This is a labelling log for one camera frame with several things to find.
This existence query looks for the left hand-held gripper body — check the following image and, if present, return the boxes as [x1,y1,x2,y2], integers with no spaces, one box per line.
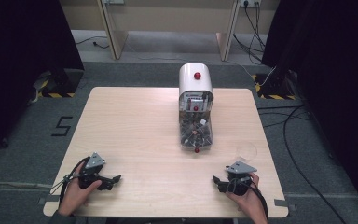
[78,151,107,190]

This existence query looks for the black stand base hazard tape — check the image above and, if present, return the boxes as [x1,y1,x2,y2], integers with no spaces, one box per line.
[251,72,296,101]
[36,68,85,99]

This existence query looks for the black curtain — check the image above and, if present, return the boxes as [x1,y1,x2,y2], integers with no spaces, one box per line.
[261,0,358,220]
[0,0,85,164]

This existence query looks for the person's right hand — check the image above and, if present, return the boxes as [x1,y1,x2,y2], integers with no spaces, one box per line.
[225,172,269,224]

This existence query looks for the clear glass cup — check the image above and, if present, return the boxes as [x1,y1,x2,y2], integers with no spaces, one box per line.
[236,142,258,162]

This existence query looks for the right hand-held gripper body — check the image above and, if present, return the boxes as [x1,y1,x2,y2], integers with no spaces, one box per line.
[225,160,258,197]

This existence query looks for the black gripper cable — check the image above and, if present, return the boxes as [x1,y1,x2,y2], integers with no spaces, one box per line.
[49,156,91,206]
[227,177,269,220]

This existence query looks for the white dispenser with clear bin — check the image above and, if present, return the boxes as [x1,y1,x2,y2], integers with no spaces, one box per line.
[178,63,215,154]

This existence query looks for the person's left hand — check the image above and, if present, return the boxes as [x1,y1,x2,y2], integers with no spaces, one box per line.
[57,161,103,217]

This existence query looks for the thin black floor cable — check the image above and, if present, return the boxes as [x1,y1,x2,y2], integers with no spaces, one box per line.
[75,35,110,49]

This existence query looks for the beige desk leg panel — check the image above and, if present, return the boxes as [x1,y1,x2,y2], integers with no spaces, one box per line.
[215,0,241,63]
[96,0,130,61]

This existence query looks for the bundle of black hanging cables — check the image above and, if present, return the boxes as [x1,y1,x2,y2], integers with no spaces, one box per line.
[232,1,267,63]

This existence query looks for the long black floor cables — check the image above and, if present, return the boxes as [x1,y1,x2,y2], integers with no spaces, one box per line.
[256,104,351,224]

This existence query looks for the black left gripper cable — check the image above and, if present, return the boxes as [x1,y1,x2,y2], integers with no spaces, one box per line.
[49,156,91,206]

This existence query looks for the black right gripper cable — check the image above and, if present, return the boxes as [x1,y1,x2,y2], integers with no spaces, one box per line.
[227,177,269,220]

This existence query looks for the thin white cable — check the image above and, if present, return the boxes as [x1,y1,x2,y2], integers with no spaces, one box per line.
[227,60,277,88]

